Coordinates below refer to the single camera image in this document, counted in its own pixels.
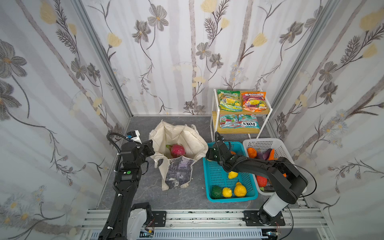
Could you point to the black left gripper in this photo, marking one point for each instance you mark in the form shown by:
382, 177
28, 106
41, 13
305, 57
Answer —
148, 147

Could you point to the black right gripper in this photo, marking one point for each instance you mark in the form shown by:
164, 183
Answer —
221, 155

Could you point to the yellow lemon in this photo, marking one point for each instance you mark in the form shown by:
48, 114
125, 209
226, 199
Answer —
227, 193
232, 175

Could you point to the pink dragon fruit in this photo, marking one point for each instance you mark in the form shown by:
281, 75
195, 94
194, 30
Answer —
176, 150

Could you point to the cream canvas tote bag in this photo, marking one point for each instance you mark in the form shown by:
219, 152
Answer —
176, 173

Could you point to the orange candy bag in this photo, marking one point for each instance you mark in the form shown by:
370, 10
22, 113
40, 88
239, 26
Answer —
254, 101

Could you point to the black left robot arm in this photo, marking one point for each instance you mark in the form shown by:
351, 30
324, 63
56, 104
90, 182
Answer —
128, 172

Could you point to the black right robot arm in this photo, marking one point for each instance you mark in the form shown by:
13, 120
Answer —
289, 183

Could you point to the red green candy bag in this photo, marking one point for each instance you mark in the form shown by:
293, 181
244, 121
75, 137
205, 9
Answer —
229, 122

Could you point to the teal Fox's candy bag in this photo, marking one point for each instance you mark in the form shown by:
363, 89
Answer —
249, 121

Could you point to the teal plastic basket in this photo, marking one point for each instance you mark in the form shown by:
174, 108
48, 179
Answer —
217, 177

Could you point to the green avocado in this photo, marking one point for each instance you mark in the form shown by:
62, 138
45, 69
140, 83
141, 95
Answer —
216, 192

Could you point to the yellow lemon front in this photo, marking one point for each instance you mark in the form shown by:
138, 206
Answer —
227, 193

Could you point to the white wooden two-tier shelf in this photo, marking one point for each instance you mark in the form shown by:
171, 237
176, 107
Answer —
263, 118

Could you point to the yellow pear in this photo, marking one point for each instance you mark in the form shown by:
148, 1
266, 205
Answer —
240, 190

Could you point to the purple eggplant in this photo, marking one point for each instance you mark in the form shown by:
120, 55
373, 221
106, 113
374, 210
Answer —
264, 155

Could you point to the orange carrot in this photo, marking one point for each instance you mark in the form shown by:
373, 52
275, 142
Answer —
272, 155

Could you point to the dark cucumber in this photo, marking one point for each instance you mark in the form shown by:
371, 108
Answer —
267, 189

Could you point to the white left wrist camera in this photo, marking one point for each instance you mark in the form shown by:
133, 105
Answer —
134, 136

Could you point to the aluminium rail frame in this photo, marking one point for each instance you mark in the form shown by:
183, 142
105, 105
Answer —
291, 224

